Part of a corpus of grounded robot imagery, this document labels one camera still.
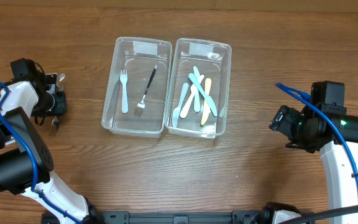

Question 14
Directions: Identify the black handled metal fork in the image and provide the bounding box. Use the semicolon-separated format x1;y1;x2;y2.
134;65;158;118

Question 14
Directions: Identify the left blue cable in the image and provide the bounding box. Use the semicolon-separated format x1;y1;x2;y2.
0;79;83;224

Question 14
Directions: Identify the pale blue plastic fork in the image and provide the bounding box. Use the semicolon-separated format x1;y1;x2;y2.
119;70;129;114

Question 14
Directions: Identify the blue cable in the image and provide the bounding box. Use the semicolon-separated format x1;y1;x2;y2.
275;82;358;224
0;79;83;224

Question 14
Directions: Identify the right blue cable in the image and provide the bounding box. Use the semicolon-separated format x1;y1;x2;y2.
275;82;358;224

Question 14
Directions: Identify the pale blue plastic knife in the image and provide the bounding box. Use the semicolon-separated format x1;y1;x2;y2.
172;82;189;128

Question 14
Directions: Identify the white plastic knife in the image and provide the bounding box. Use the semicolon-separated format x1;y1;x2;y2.
193;66;201;113
180;85;198;119

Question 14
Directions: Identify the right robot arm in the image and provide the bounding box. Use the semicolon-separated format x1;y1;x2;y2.
259;81;358;223

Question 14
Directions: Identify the cream yellow plastic knife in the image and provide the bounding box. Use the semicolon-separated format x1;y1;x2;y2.
200;78;212;126

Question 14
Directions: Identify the clear plastic container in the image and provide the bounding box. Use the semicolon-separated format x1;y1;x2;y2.
164;38;232;139
101;37;172;138

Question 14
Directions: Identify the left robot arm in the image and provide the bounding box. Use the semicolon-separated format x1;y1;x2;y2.
0;58;106;223

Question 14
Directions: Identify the thick black cable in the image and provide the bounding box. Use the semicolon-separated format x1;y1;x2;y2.
280;202;358;224

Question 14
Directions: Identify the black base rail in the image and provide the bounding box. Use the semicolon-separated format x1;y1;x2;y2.
40;210;316;224

